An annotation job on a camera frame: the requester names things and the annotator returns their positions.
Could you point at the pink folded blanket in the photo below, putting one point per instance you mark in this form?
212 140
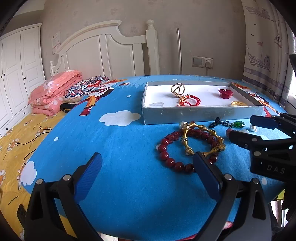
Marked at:
47 98

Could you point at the patterned round cushion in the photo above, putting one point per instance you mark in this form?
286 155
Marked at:
82 88

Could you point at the blue cartoon tablecloth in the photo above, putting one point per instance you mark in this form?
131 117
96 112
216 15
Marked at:
135 196

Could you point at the white bed headboard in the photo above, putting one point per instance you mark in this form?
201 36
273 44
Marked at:
101 49

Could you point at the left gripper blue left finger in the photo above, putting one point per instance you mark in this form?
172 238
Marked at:
85 176

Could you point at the yellow floral bed sheet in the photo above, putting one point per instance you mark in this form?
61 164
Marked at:
17 146

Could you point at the black flower brooch gold clip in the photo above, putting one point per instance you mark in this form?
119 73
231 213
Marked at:
178 89

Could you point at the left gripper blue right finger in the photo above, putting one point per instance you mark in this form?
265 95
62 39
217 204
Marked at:
209 176

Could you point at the white pearl earring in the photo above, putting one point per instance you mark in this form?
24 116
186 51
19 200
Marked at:
252 128
182 124

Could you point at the red flower hair clip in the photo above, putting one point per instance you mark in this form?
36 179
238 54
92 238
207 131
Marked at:
225 93

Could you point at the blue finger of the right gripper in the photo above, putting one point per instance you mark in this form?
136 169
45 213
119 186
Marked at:
284 122
249 140

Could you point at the grey shallow tray box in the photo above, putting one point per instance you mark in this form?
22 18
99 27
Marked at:
200 102

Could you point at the white wardrobe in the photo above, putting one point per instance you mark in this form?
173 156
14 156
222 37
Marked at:
21 72

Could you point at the wall socket with plug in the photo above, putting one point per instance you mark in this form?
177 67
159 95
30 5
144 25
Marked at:
202 62

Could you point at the pale jade pendant pink knot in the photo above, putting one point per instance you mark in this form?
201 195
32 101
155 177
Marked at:
229 130

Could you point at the ship print curtain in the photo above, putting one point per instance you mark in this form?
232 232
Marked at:
269 44

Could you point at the black strap item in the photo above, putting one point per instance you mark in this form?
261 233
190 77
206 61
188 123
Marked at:
67 107

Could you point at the gold bangle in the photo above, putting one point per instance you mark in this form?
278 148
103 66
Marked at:
238 103

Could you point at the silver metal pole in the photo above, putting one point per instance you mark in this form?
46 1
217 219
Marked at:
179 51

